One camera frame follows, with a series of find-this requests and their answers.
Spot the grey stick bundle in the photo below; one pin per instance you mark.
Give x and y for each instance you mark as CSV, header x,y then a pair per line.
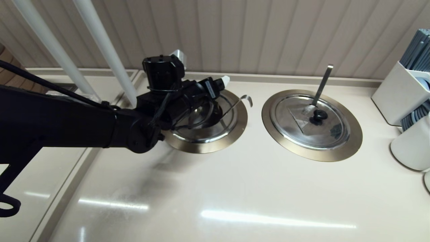
x,y
418,50

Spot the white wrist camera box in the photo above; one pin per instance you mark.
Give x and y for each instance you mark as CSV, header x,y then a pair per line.
x,y
179,57

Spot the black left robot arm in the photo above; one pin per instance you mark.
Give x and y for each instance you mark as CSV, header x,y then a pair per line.
x,y
60,121

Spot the white square utensil box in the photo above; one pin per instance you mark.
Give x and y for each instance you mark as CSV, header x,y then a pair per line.
x,y
396,97

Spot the clear acrylic sign holder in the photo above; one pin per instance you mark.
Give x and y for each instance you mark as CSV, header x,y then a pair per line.
x,y
93,98

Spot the white round container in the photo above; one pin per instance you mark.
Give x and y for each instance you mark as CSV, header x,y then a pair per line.
x,y
411,148

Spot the recessed steel counter tray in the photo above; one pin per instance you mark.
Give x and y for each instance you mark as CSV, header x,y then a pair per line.
x,y
58,87

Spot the white dish edge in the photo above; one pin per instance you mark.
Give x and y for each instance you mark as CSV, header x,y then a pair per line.
x,y
427,181

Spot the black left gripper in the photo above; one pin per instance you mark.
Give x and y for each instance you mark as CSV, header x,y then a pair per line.
x,y
164,74

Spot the white round pole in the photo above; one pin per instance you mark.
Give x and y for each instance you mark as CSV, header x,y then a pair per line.
x,y
107,47
53,47

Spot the bamboo steamer stack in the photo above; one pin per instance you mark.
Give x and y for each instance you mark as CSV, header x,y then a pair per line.
x,y
8,72

